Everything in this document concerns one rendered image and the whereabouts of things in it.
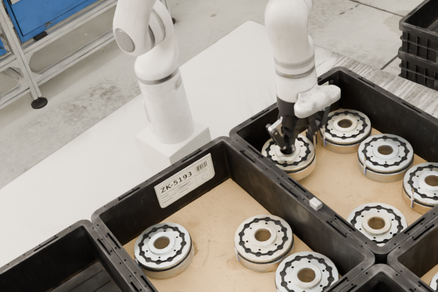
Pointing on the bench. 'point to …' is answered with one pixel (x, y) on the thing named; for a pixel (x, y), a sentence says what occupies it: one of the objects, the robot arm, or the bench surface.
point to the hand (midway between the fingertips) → (301, 146)
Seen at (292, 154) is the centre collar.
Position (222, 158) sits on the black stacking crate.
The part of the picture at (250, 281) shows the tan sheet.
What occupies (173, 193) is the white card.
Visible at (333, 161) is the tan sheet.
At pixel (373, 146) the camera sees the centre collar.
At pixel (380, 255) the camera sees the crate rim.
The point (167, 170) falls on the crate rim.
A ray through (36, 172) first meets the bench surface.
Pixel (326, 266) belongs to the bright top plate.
